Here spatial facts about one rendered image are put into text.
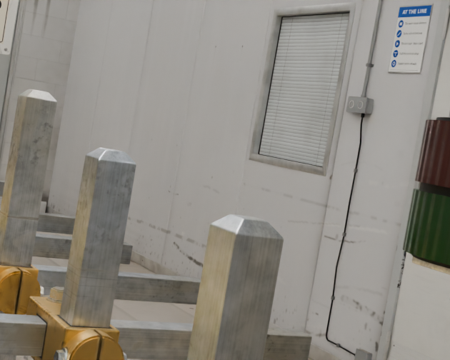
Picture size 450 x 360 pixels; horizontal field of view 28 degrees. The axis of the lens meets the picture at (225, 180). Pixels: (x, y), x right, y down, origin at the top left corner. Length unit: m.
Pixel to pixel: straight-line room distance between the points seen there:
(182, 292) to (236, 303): 0.60
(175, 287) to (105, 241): 0.38
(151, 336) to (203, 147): 5.60
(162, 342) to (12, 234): 0.24
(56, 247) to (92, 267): 0.57
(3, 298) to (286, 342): 0.31
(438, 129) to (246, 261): 0.25
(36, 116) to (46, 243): 0.37
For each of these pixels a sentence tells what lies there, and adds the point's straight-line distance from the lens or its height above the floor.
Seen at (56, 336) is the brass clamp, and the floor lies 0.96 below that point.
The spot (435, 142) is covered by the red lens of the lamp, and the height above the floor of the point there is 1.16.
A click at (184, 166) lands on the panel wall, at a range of 6.68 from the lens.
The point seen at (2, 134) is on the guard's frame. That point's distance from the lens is 2.84.
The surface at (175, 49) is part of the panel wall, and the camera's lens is 7.16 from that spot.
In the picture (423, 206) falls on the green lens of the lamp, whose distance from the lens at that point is 0.31.
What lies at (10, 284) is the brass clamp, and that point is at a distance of 1.00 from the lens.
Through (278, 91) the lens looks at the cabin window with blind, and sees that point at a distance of 5.74.
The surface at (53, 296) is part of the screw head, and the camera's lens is 0.87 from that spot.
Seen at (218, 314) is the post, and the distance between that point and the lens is 0.55.
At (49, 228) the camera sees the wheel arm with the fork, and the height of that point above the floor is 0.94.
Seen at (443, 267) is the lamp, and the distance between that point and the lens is 0.32.
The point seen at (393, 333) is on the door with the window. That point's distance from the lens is 4.55.
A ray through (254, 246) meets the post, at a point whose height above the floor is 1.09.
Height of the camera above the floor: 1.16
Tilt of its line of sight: 3 degrees down
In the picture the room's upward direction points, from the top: 10 degrees clockwise
